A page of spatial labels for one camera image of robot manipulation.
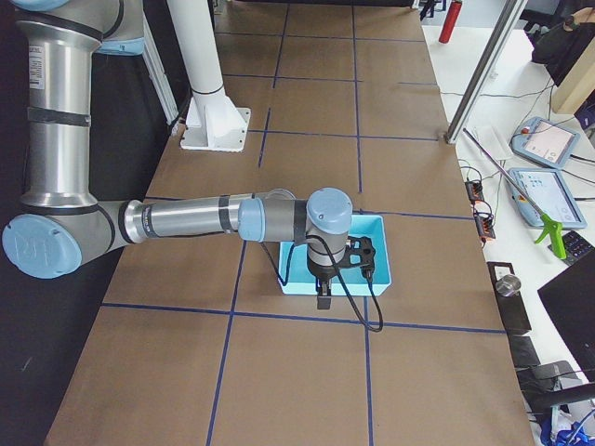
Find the steel cup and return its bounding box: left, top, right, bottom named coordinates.
left=495, top=274, right=522, bottom=297

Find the black office chair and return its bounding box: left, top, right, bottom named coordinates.
left=508, top=335, right=594, bottom=445

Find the red cylinder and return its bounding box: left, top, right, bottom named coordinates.
left=438, top=0, right=463, bottom=44

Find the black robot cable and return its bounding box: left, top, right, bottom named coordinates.
left=259, top=231, right=385, bottom=333

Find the white camera mast pole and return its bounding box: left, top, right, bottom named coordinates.
left=167, top=0, right=251, bottom=152

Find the far teach pendant tablet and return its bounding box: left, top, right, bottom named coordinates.
left=510, top=117, right=580, bottom=169

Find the black monitor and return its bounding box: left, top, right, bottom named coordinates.
left=538, top=255, right=594, bottom=382

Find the teach pendant tablet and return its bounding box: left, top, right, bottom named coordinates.
left=510, top=117, right=580, bottom=169
left=508, top=167, right=588, bottom=230

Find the aluminium frame post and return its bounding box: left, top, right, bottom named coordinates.
left=444, top=0, right=527, bottom=144

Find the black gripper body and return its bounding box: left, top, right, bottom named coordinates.
left=307, top=250, right=344, bottom=282

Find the black keyboard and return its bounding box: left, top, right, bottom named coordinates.
left=562, top=230, right=594, bottom=266

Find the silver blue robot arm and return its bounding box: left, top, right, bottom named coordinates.
left=2, top=1, right=354, bottom=309

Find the black power strip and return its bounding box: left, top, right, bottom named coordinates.
left=465, top=179, right=496, bottom=245

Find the light blue plastic bin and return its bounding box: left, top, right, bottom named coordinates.
left=277, top=213, right=392, bottom=297

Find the near teach pendant tablet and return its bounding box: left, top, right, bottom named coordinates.
left=508, top=167, right=588, bottom=230

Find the black box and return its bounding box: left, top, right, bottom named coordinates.
left=487, top=261, right=532, bottom=335

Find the green handled reacher grabber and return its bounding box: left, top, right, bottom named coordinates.
left=463, top=128, right=567, bottom=259

